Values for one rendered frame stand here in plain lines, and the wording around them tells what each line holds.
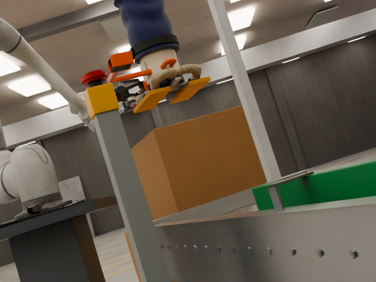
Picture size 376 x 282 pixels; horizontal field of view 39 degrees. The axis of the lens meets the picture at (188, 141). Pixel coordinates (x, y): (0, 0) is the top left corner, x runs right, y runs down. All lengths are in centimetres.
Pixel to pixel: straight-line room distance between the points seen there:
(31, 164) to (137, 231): 90
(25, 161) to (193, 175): 65
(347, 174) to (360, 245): 19
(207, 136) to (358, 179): 125
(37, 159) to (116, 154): 85
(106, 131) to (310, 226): 63
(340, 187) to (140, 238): 55
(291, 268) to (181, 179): 112
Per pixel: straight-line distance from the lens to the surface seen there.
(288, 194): 113
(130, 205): 131
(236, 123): 217
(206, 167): 209
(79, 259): 204
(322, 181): 101
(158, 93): 223
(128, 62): 205
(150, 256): 132
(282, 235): 98
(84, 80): 136
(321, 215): 85
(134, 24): 242
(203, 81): 230
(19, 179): 214
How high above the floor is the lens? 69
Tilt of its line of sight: 5 degrees up
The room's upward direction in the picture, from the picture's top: 18 degrees counter-clockwise
